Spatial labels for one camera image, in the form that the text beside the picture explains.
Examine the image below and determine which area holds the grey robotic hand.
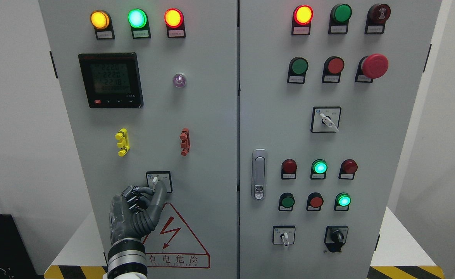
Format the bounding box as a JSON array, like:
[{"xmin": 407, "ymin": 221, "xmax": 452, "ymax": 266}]
[{"xmin": 109, "ymin": 180, "xmax": 167, "ymax": 245}]

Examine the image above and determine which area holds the white rotary switch door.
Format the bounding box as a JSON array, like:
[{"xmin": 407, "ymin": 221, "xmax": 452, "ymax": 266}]
[{"xmin": 146, "ymin": 171, "xmax": 173, "ymax": 193}]

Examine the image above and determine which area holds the yellow indicator light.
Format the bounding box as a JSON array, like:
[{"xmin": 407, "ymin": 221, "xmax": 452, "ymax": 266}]
[{"xmin": 90, "ymin": 10, "xmax": 115, "ymax": 40}]

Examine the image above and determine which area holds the red electric hazard sticker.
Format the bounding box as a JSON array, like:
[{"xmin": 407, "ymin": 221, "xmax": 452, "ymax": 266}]
[{"xmin": 143, "ymin": 203, "xmax": 210, "ymax": 269}]

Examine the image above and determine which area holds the yellow terminal clip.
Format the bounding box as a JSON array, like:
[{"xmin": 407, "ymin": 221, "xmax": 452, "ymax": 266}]
[{"xmin": 115, "ymin": 128, "xmax": 130, "ymax": 157}]

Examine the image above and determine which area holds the red terminal clip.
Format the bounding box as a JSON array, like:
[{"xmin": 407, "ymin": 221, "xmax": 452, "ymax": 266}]
[{"xmin": 179, "ymin": 128, "xmax": 191, "ymax": 157}]

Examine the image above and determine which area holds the left grey cabinet door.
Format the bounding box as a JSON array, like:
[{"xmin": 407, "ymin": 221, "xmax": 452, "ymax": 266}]
[{"xmin": 39, "ymin": 0, "xmax": 238, "ymax": 279}]

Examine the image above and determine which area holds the grey cabinet door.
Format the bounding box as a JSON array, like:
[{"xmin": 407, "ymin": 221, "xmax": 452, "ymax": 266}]
[
  {"xmin": 39, "ymin": 0, "xmax": 238, "ymax": 279},
  {"xmin": 239, "ymin": 0, "xmax": 442, "ymax": 279}
]

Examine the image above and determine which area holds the black digital power meter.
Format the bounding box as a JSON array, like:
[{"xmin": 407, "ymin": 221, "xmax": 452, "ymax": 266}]
[{"xmin": 78, "ymin": 52, "xmax": 144, "ymax": 109}]

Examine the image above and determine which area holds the black box with antenna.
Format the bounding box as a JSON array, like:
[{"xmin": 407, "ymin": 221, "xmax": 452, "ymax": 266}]
[{"xmin": 0, "ymin": 213, "xmax": 38, "ymax": 279}]

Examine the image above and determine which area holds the small clear lamp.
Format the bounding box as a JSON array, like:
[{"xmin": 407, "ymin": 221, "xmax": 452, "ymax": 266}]
[{"xmin": 172, "ymin": 73, "xmax": 187, "ymax": 88}]

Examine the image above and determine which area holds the green push button lower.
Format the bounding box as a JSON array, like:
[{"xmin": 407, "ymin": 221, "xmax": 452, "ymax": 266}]
[{"xmin": 278, "ymin": 192, "xmax": 295, "ymax": 212}]

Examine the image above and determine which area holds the dark red indicator left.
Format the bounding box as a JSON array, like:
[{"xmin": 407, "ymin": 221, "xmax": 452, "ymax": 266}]
[{"xmin": 281, "ymin": 158, "xmax": 297, "ymax": 180}]

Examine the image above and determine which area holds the dark red indicator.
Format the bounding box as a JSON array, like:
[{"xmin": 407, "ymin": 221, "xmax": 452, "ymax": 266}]
[
  {"xmin": 338, "ymin": 159, "xmax": 358, "ymax": 180},
  {"xmin": 281, "ymin": 158, "xmax": 297, "ymax": 180}
]

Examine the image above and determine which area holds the red push button lower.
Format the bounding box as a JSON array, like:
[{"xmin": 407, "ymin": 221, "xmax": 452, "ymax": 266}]
[{"xmin": 307, "ymin": 192, "xmax": 324, "ymax": 211}]

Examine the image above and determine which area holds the red push button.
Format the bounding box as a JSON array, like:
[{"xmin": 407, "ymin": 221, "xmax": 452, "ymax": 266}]
[
  {"xmin": 307, "ymin": 192, "xmax": 324, "ymax": 211},
  {"xmin": 322, "ymin": 55, "xmax": 345, "ymax": 83}
]

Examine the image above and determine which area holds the lit green indicator middle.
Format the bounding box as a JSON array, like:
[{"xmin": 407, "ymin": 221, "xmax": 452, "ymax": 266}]
[{"xmin": 310, "ymin": 159, "xmax": 328, "ymax": 180}]

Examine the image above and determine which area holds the green indicator light top left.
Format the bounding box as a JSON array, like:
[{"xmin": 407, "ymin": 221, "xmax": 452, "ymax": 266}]
[{"xmin": 127, "ymin": 9, "xmax": 151, "ymax": 39}]

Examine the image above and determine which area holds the red indicator light top left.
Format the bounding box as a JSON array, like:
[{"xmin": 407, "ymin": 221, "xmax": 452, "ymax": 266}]
[{"xmin": 164, "ymin": 8, "xmax": 186, "ymax": 38}]

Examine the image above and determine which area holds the lit green push button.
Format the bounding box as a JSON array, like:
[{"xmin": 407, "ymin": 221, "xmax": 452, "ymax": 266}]
[{"xmin": 334, "ymin": 192, "xmax": 351, "ymax": 212}]

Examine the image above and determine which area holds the dark red indicator right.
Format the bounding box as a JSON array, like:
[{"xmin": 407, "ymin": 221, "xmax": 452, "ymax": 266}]
[{"xmin": 338, "ymin": 159, "xmax": 358, "ymax": 180}]

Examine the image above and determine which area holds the green push button upper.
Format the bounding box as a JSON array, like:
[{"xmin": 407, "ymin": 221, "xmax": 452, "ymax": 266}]
[{"xmin": 287, "ymin": 57, "xmax": 309, "ymax": 84}]

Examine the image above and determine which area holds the right grey cabinet door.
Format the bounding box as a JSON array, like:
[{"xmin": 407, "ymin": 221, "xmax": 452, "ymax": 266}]
[{"xmin": 239, "ymin": 0, "xmax": 442, "ymax": 279}]

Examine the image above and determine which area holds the red push button upper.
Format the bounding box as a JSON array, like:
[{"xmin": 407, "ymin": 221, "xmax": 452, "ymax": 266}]
[{"xmin": 322, "ymin": 55, "xmax": 345, "ymax": 83}]

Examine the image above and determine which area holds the lit red indicator right door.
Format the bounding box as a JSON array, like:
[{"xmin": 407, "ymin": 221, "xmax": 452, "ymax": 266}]
[{"xmin": 291, "ymin": 5, "xmax": 313, "ymax": 36}]

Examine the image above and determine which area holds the white platform with hazard stripes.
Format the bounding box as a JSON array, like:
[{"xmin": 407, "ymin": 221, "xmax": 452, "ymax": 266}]
[{"xmin": 44, "ymin": 208, "xmax": 445, "ymax": 279}]

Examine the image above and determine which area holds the red emergency stop button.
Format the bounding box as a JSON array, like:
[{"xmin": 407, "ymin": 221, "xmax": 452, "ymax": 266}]
[{"xmin": 355, "ymin": 53, "xmax": 389, "ymax": 83}]

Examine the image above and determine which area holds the green indicator top right door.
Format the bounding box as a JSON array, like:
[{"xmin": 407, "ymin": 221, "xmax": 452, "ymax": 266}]
[{"xmin": 328, "ymin": 3, "xmax": 353, "ymax": 34}]

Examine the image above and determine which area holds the dark red buzzer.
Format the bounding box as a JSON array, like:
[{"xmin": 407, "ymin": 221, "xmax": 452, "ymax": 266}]
[{"xmin": 364, "ymin": 3, "xmax": 391, "ymax": 34}]

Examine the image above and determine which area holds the silver door handle lock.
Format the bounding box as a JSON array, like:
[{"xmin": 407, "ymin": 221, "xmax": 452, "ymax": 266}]
[{"xmin": 251, "ymin": 149, "xmax": 267, "ymax": 201}]

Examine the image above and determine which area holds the white rotary switch lower right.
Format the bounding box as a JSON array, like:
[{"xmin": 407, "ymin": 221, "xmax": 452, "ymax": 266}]
[{"xmin": 272, "ymin": 226, "xmax": 296, "ymax": 247}]

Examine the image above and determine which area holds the white rotary switch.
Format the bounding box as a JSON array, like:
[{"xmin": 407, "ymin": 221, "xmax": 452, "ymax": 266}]
[
  {"xmin": 272, "ymin": 226, "xmax": 296, "ymax": 247},
  {"xmin": 310, "ymin": 106, "xmax": 341, "ymax": 133}
]

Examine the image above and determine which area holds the black rotary switch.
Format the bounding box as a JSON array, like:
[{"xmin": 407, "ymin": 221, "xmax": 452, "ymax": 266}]
[{"xmin": 324, "ymin": 226, "xmax": 349, "ymax": 253}]

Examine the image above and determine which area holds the white rotary switch upper right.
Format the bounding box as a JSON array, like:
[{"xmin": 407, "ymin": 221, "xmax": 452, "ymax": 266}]
[{"xmin": 310, "ymin": 106, "xmax": 341, "ymax": 133}]

